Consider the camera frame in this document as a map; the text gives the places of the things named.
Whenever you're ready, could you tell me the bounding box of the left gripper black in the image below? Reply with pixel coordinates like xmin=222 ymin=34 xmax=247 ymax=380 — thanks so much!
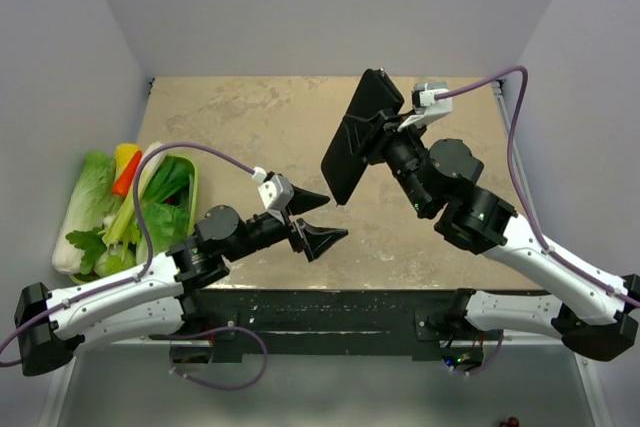
xmin=225 ymin=185 xmax=348 ymax=263

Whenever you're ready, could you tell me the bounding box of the aluminium frame rail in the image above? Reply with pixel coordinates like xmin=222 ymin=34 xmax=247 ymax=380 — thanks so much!
xmin=485 ymin=80 xmax=600 ymax=341

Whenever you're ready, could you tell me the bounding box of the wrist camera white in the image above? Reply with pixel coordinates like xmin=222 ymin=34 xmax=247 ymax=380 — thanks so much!
xmin=398 ymin=81 xmax=453 ymax=131
xmin=251 ymin=167 xmax=294 ymax=211

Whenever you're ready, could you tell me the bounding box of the white green leek toy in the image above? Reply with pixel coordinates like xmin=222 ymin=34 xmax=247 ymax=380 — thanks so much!
xmin=103 ymin=142 xmax=166 ymax=247

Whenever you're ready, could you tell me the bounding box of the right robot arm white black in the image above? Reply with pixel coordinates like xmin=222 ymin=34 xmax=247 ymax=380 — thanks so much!
xmin=340 ymin=109 xmax=639 ymax=362

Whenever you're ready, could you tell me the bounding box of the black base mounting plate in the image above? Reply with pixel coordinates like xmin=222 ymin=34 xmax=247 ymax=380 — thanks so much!
xmin=177 ymin=288 xmax=480 ymax=363

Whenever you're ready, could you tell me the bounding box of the black zip tool case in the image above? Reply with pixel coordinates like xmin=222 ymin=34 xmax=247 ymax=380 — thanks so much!
xmin=321 ymin=69 xmax=404 ymax=205

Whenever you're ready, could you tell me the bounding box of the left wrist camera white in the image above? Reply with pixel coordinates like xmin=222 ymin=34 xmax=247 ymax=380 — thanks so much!
xmin=251 ymin=167 xmax=294 ymax=211

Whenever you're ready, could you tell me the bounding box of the napa cabbage toy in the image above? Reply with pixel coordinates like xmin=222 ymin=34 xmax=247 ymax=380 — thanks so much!
xmin=52 ymin=151 xmax=116 ymax=275

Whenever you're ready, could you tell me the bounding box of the yellow pepper toy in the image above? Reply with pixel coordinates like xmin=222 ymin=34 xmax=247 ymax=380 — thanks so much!
xmin=114 ymin=143 xmax=142 ymax=183

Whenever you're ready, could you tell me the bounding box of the green vegetable basket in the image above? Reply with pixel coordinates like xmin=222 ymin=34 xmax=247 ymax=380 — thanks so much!
xmin=71 ymin=158 xmax=198 ymax=284

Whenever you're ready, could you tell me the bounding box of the dark green bok choy toy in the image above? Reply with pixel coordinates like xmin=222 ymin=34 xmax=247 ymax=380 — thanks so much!
xmin=141 ymin=156 xmax=194 ymax=205

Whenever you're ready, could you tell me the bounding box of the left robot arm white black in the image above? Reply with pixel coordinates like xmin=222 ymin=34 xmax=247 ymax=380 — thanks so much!
xmin=14 ymin=183 xmax=348 ymax=377

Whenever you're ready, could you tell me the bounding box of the round green cabbage toy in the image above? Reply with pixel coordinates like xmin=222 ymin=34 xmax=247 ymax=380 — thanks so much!
xmin=93 ymin=244 xmax=136 ymax=278

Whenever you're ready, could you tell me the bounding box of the parsley leaf toy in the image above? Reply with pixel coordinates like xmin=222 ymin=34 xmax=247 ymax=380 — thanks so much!
xmin=65 ymin=227 xmax=107 ymax=275

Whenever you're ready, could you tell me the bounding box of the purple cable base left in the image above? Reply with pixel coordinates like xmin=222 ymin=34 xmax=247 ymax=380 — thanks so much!
xmin=167 ymin=325 xmax=269 ymax=392

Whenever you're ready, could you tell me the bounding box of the orange carrot toy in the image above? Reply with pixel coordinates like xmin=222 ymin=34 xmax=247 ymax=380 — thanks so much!
xmin=111 ymin=149 xmax=143 ymax=197

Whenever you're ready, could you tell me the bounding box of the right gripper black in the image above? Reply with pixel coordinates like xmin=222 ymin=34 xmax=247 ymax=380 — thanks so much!
xmin=344 ymin=106 xmax=433 ymax=215

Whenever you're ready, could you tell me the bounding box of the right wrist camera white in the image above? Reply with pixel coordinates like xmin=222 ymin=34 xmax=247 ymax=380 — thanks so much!
xmin=398 ymin=81 xmax=453 ymax=131

